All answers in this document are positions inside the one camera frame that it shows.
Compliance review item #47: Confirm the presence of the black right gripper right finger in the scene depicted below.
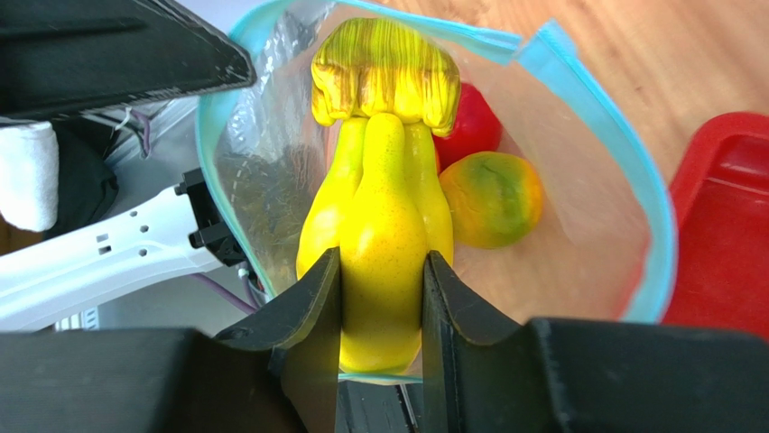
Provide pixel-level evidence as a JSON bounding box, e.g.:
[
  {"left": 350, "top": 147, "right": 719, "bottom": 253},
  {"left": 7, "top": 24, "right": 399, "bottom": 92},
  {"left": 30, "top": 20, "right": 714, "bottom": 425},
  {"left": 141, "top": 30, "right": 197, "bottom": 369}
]
[{"left": 422, "top": 252, "right": 768, "bottom": 432}]

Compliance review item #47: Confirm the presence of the clear zip top bag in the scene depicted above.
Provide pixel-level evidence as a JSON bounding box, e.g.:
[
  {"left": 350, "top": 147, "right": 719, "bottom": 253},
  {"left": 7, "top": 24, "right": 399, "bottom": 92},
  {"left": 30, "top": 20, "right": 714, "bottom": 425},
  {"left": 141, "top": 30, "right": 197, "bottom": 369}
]
[{"left": 197, "top": 1, "right": 677, "bottom": 384}]

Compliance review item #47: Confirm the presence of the red plastic tray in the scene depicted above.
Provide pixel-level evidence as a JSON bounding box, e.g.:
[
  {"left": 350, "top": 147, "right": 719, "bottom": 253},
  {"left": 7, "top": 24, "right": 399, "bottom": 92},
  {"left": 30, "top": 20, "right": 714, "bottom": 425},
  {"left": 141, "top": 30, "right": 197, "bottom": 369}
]
[{"left": 663, "top": 112, "right": 768, "bottom": 338}]

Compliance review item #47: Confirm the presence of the red fake apple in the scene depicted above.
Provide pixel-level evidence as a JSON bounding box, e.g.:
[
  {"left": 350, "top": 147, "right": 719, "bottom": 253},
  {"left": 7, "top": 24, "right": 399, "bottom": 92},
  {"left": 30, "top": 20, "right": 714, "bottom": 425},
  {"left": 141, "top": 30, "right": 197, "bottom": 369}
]
[{"left": 433, "top": 82, "right": 504, "bottom": 172}]

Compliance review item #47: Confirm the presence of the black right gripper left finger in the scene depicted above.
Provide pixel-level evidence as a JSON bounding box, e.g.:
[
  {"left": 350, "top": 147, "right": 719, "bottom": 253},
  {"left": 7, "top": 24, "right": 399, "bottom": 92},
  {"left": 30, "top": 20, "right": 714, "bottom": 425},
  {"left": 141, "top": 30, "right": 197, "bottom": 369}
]
[{"left": 1, "top": 248, "right": 341, "bottom": 432}]

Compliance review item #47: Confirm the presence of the yellow fake banana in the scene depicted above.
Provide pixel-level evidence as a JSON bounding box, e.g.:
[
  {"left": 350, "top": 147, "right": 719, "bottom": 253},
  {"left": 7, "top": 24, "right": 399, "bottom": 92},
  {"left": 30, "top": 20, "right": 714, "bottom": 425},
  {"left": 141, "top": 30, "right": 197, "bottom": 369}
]
[{"left": 296, "top": 18, "right": 460, "bottom": 375}]

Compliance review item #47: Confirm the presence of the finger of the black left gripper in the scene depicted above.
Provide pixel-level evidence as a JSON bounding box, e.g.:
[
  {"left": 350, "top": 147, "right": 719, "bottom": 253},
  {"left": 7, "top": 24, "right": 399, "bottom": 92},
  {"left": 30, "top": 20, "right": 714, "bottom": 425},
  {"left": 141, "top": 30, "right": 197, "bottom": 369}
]
[{"left": 1, "top": 1, "right": 256, "bottom": 121}]

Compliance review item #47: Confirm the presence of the yellow green fake mango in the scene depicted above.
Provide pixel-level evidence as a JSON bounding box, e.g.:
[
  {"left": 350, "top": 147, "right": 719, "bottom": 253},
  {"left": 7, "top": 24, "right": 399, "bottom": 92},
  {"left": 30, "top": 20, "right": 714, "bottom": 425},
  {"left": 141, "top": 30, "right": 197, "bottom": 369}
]
[{"left": 439, "top": 152, "right": 544, "bottom": 249}]

